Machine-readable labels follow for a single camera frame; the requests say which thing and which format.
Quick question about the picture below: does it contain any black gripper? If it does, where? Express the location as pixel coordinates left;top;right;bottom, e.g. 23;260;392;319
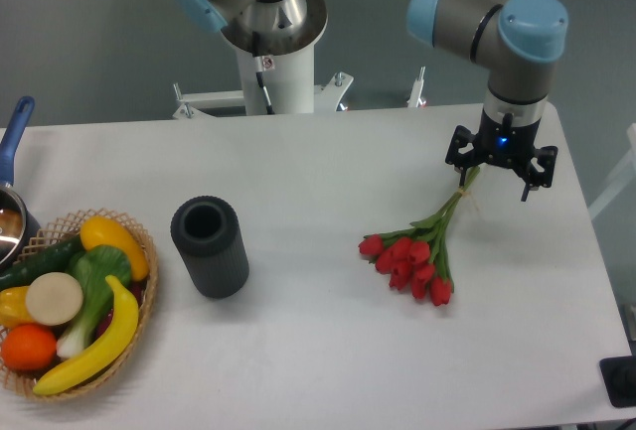
445;107;558;202

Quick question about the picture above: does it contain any red tulip bouquet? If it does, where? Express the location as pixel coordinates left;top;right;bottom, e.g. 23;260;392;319
358;167;480;307

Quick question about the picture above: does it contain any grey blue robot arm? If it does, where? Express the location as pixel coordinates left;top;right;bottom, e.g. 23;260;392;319
176;0;568;191

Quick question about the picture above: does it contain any black device at table edge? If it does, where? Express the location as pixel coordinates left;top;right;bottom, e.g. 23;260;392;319
599;356;636;408

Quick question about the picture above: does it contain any dark grey ribbed vase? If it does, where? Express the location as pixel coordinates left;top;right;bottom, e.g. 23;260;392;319
170;196;249;299

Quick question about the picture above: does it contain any yellow banana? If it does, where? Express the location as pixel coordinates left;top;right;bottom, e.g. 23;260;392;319
33;275;139;396

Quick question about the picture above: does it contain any green bok choy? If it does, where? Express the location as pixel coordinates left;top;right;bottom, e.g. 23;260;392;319
57;245;131;360

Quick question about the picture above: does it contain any green cucumber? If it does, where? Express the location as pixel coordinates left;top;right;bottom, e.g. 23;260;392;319
1;234;84;291

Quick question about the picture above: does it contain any beige round wooden disc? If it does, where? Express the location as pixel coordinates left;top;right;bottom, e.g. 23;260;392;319
25;272;83;326

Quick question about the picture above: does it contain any yellow bell pepper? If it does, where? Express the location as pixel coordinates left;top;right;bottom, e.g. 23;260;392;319
0;286;35;329

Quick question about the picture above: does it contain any orange fruit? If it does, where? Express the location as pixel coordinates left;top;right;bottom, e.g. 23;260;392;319
1;324;57;371

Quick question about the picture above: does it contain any woven wicker basket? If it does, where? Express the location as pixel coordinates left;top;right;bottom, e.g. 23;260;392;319
1;209;158;402

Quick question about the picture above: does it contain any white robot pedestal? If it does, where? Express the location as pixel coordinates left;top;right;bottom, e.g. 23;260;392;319
177;0;354;115

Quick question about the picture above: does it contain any black cable on pedestal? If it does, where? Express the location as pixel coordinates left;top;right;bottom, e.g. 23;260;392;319
250;30;276;116

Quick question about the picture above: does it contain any blue handled saucepan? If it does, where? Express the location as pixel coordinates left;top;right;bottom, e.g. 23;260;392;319
1;96;40;271

